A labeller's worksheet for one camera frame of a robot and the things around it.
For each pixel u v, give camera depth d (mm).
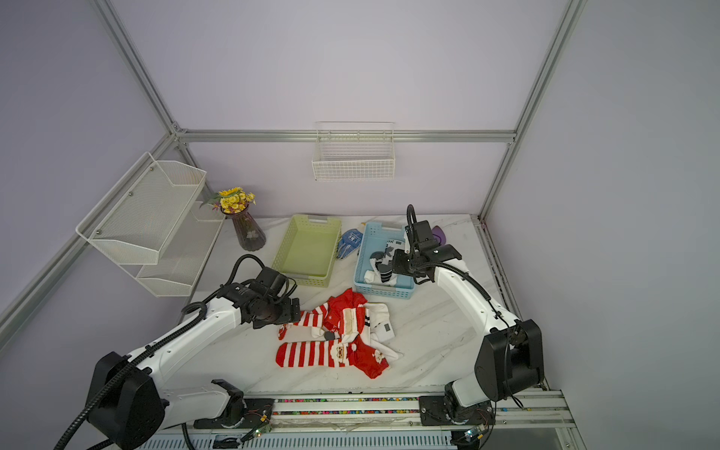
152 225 782
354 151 1072
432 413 731
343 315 838
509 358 414
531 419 732
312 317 849
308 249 1114
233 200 907
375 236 1117
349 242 1112
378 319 866
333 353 820
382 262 1001
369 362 812
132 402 400
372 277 986
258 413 730
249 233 1035
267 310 632
